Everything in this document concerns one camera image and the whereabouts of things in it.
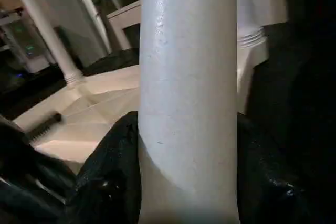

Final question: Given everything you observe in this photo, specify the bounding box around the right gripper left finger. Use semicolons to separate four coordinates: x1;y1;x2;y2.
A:
65;110;143;224

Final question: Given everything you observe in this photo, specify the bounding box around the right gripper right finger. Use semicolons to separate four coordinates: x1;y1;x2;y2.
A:
237;112;336;224

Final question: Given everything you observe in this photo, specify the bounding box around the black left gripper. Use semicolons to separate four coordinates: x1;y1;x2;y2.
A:
0;113;77;224

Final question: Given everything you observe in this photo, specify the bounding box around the white plastic table top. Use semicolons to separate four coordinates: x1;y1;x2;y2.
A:
12;42;270;174

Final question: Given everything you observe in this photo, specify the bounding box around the black work mat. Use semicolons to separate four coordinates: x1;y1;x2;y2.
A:
0;0;336;224

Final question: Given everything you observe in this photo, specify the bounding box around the white appliance with green light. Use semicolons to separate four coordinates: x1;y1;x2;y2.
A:
0;19;57;74

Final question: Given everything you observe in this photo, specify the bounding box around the white glass-door cabinet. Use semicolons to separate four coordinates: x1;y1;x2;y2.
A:
106;0;143;51

